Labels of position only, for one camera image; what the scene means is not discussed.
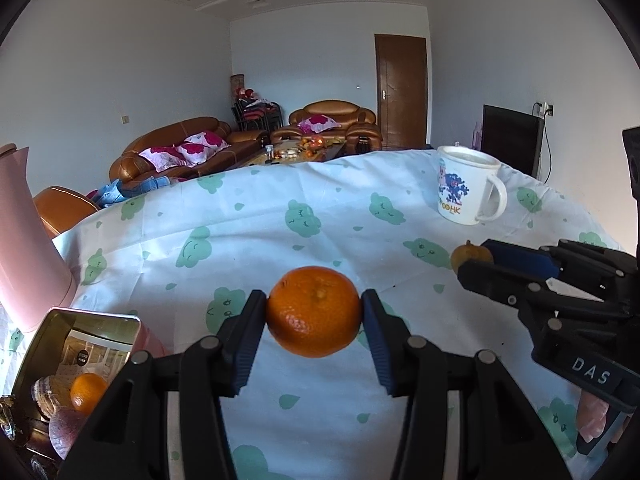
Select blue checked cloth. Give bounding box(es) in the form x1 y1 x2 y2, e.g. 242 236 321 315
86 175 173 209

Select person's right hand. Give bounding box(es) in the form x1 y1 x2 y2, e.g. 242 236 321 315
575 390 610 437

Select coffee table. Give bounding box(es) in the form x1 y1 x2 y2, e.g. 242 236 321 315
235 137 348 168

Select floral pillow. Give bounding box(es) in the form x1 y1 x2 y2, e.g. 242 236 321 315
297 115 341 133
138 145 193 171
182 131 231 166

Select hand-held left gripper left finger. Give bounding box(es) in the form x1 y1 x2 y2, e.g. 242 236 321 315
59 289 268 480

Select brown wooden door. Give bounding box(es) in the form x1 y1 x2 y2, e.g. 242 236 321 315
374 33 428 151

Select pink metal tin box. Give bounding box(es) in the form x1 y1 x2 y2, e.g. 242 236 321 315
7 308 170 480

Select cloud print tablecloth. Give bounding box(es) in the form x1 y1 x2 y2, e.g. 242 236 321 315
0 149 640 480

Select pink electric kettle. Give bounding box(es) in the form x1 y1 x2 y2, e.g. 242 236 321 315
0 143 78 333

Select orange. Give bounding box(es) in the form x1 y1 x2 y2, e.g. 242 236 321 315
266 266 362 359
70 372 108 416

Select small tangerine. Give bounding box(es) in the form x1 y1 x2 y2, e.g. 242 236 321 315
450 240 495 273

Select stacked dark chairs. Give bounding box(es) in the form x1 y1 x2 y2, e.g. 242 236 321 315
231 97 283 133

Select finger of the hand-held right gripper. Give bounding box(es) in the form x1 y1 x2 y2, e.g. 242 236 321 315
457 260 626 322
482 239 640 306

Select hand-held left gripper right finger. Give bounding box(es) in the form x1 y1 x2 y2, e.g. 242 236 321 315
361 289 573 480

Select brown leather armchair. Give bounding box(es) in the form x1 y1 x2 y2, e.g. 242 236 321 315
271 101 383 153

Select printed paper sheet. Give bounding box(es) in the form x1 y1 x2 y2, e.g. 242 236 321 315
57 329 138 376

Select brown leather sofa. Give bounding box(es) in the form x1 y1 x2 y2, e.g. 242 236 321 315
109 116 271 196

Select purple passion fruit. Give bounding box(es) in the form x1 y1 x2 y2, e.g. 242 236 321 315
48 406 93 461

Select brown leather chair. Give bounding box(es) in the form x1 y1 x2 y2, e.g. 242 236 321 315
32 186 101 239

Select white printed mug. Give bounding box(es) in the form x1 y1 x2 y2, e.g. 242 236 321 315
436 145 508 226

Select black television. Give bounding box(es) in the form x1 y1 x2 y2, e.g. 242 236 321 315
481 104 546 181

